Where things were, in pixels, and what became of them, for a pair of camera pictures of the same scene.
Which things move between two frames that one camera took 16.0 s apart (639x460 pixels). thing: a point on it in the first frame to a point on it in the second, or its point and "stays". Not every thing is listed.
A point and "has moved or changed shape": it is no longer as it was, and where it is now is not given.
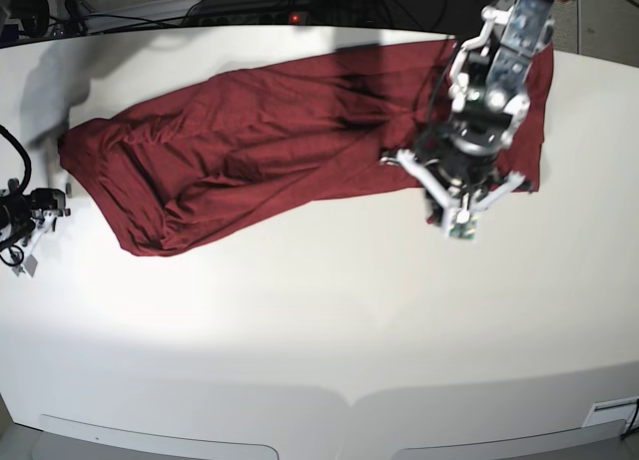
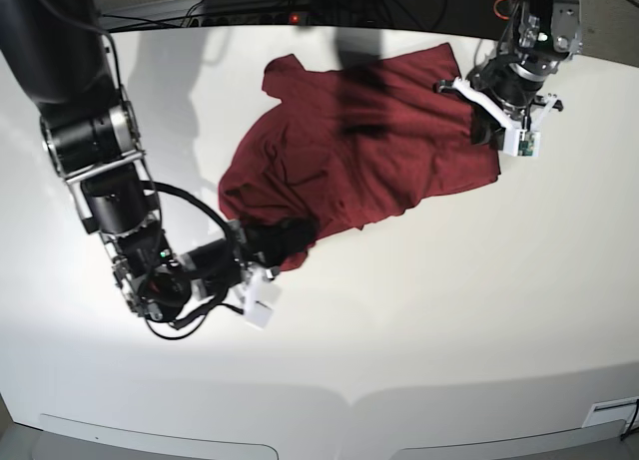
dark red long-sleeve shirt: (136, 178) has moved or changed shape
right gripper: (458, 166) to (511, 87)
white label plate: (608, 411) stays
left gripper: (21, 213) to (222, 263)
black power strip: (254, 19) stays
